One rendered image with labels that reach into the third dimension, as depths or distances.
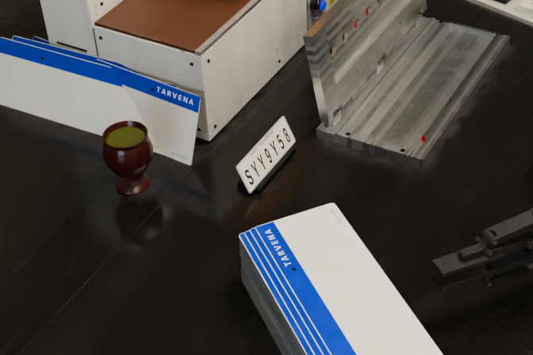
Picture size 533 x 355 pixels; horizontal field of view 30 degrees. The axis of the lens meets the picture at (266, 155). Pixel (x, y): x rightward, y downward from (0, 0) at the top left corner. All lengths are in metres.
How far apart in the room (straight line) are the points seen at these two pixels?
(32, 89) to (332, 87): 0.57
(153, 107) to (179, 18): 0.16
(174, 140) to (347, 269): 0.49
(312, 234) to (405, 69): 0.58
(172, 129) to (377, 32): 0.45
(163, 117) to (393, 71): 0.46
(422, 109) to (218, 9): 0.41
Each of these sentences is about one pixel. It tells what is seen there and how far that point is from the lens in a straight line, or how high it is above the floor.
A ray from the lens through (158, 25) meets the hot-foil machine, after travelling 1.77.
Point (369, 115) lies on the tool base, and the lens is 1.82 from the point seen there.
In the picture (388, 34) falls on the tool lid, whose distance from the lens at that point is 1.94.
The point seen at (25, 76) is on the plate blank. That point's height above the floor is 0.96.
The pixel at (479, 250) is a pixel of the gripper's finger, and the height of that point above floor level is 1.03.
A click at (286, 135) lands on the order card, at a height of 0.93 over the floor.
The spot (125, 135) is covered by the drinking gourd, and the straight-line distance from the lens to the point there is 1.68.
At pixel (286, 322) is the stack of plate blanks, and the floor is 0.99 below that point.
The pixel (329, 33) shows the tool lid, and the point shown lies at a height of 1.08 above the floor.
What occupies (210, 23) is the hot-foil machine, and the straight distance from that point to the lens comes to 1.76.
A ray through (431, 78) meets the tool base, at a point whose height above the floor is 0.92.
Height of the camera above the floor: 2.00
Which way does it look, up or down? 39 degrees down
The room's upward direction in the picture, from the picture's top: 4 degrees counter-clockwise
